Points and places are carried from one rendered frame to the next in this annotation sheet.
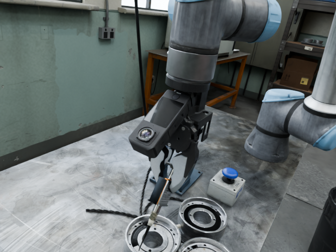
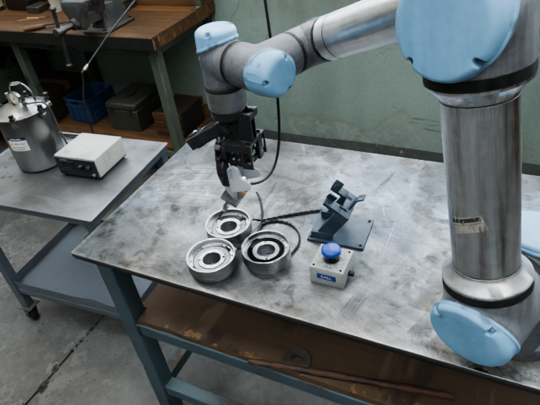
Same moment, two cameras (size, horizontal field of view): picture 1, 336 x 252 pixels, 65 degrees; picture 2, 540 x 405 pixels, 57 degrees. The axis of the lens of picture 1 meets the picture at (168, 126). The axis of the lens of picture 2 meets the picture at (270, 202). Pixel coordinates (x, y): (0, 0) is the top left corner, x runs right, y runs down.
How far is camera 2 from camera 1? 104 cm
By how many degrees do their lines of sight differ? 75
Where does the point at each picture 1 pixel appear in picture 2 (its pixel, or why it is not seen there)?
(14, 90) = not seen: hidden behind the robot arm
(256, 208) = (321, 304)
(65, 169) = (303, 163)
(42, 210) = not seen: hidden behind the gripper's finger
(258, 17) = (235, 74)
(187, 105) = (215, 127)
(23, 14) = not seen: outside the picture
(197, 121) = (221, 144)
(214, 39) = (207, 83)
